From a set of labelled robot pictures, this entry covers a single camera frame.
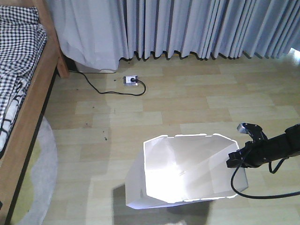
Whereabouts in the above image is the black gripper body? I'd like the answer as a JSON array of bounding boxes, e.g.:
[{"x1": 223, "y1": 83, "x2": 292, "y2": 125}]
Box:
[{"x1": 226, "y1": 131, "x2": 267, "y2": 168}]

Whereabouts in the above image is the white plastic trash bin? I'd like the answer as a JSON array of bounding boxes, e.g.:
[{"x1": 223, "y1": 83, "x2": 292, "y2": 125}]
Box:
[{"x1": 125, "y1": 134, "x2": 248, "y2": 210}]

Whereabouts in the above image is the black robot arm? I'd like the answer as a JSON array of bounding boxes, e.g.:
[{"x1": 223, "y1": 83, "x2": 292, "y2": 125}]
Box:
[{"x1": 226, "y1": 122, "x2": 300, "y2": 168}]

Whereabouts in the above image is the floor power outlet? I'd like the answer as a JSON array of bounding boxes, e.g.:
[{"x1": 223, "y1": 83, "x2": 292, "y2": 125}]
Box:
[{"x1": 123, "y1": 75, "x2": 138, "y2": 86}]

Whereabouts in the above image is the light grey curtain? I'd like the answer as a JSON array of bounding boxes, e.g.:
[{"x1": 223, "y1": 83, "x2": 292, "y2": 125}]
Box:
[{"x1": 48, "y1": 0, "x2": 300, "y2": 71}]

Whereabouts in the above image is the round grey rug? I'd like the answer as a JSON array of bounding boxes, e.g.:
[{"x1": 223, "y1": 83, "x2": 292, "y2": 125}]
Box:
[{"x1": 10, "y1": 117, "x2": 58, "y2": 225}]

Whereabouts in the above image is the black white checkered bedding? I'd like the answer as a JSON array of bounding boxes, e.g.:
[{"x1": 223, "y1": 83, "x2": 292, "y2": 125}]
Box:
[{"x1": 0, "y1": 6, "x2": 47, "y2": 155}]

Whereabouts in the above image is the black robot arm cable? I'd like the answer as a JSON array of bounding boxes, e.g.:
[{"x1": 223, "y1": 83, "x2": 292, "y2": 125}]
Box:
[{"x1": 230, "y1": 156, "x2": 300, "y2": 200}]

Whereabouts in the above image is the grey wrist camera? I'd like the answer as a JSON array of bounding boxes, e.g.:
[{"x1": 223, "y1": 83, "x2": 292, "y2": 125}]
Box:
[{"x1": 236, "y1": 122, "x2": 263, "y2": 135}]

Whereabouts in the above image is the black power cord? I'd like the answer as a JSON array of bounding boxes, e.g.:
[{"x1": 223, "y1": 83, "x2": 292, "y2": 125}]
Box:
[{"x1": 67, "y1": 67, "x2": 146, "y2": 96}]

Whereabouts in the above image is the wooden bed frame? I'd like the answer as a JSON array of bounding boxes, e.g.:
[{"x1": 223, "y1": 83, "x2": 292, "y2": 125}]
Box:
[{"x1": 0, "y1": 0, "x2": 70, "y2": 225}]

